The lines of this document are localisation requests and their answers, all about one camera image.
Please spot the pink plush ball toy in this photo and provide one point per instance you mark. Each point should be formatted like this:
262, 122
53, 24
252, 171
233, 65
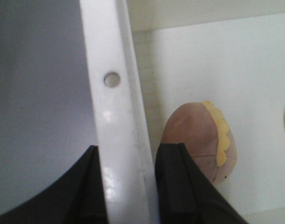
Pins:
204, 131

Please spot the white plastic Totelife crate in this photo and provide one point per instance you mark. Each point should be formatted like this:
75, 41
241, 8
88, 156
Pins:
147, 57

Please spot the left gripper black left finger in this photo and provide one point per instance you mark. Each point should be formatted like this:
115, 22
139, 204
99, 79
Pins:
75, 198

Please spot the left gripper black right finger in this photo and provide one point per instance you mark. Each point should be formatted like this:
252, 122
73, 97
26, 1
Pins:
185, 195

